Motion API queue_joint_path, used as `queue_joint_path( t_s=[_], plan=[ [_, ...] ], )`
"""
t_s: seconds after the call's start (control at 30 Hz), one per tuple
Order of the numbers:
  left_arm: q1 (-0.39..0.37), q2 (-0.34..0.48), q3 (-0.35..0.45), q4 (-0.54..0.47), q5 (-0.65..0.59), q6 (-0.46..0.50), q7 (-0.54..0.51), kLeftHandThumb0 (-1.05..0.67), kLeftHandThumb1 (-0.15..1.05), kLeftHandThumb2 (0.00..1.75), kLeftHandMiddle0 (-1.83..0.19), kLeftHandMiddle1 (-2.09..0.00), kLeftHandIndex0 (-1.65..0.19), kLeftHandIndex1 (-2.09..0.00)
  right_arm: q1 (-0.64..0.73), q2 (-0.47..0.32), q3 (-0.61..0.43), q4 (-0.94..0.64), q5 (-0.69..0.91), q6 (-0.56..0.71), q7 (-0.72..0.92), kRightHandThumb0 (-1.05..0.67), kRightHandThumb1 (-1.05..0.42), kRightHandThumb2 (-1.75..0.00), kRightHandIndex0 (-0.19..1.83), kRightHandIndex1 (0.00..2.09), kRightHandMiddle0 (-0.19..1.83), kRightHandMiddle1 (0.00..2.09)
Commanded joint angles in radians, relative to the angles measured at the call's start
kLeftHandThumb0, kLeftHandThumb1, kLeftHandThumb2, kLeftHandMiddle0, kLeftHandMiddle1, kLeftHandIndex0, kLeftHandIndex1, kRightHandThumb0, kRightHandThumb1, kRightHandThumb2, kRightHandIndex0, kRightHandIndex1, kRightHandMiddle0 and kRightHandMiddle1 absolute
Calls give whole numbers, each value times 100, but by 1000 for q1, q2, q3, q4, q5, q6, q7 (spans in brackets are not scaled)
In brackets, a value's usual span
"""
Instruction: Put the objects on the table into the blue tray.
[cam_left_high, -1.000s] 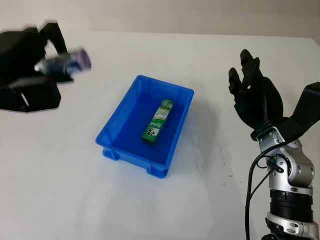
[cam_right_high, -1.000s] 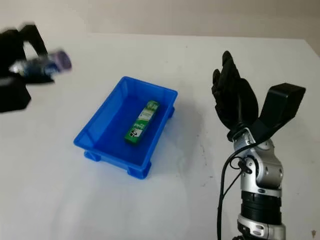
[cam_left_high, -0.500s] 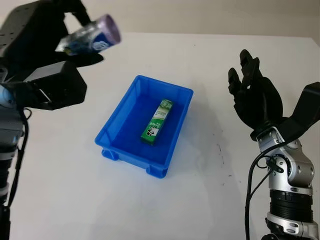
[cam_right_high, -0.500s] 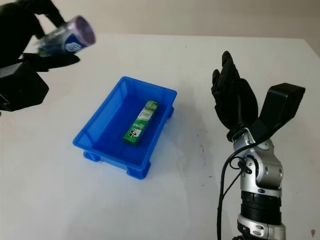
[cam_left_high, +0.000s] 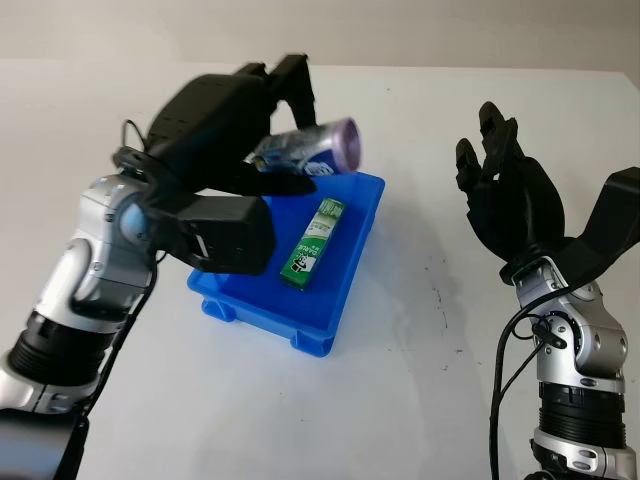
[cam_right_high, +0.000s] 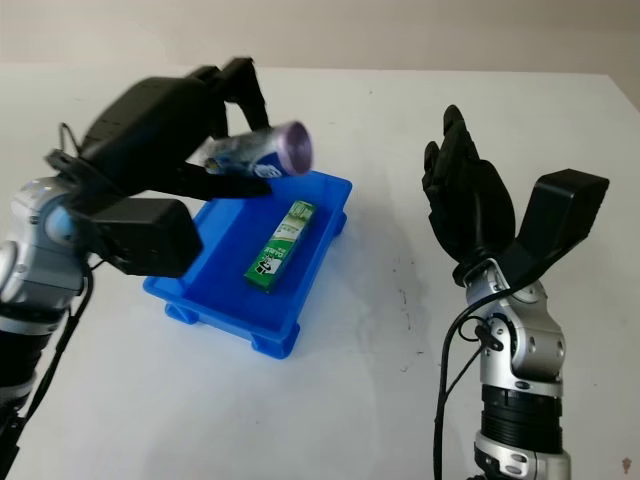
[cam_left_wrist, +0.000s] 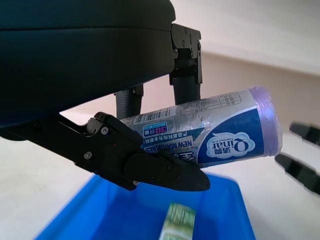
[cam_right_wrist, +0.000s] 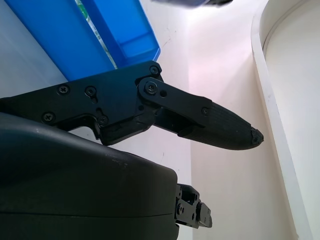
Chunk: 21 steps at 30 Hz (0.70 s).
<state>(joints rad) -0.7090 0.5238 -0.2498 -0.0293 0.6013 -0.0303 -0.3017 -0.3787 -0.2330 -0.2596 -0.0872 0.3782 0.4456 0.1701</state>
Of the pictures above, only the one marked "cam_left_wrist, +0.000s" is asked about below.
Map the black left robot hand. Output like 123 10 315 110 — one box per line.
0 0 211 193

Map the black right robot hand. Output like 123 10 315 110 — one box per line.
274 121 320 196

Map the green rectangular carton box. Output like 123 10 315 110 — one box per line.
158 202 197 240

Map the blue plastic tray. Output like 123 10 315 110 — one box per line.
33 173 259 240

